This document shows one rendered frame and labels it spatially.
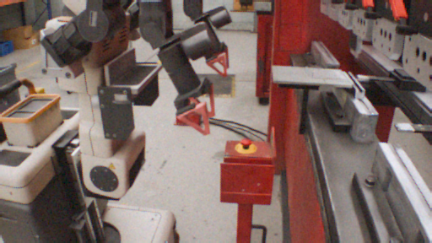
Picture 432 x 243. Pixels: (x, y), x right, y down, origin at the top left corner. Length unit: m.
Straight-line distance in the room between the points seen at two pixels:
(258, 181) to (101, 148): 0.49
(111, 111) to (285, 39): 1.31
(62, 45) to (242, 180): 0.62
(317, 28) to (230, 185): 1.26
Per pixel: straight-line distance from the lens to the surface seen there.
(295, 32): 1.99
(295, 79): 1.09
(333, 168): 0.86
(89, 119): 1.05
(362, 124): 0.99
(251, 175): 0.98
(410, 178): 0.72
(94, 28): 0.72
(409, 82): 1.22
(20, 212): 1.17
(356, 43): 1.12
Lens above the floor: 1.32
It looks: 25 degrees down
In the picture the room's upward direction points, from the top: straight up
